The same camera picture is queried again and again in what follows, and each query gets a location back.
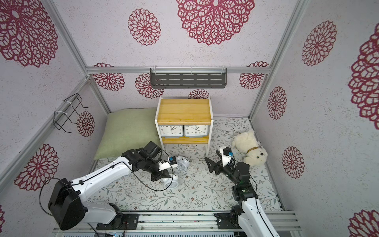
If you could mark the wooden white-framed two-tier shelf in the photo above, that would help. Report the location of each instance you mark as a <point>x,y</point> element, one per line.
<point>180,111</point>

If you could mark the white twin-bell clock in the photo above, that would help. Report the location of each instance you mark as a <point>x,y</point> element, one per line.
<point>182,163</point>
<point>171,183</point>

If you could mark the white teddy bear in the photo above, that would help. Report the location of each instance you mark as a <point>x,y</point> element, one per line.
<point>247,143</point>

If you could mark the green pillow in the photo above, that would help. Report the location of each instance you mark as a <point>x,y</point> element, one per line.
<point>127,129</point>

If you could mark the dark grey wall shelf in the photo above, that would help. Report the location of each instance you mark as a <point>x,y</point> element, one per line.
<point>188,78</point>

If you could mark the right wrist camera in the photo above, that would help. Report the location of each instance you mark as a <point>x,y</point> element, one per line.
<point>226,155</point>

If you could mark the metal base rail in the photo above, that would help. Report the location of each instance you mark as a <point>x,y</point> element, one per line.
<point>162,224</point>

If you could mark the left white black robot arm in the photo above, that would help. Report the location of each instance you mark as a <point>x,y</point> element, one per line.
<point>68,202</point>

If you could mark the grey square clock face-down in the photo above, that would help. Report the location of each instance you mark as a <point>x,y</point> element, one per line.
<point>173,131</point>

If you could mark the black wire wall rack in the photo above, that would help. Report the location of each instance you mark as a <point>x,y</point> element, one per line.
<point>71,105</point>

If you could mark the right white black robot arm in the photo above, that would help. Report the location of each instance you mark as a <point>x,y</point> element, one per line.
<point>249,214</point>

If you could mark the grey square alarm clock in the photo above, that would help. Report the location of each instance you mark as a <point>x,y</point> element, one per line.
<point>196,130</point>

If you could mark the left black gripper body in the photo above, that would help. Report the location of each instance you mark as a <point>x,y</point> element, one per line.
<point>157,175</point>

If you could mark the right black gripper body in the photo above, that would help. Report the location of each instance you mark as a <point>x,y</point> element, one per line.
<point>219,166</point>

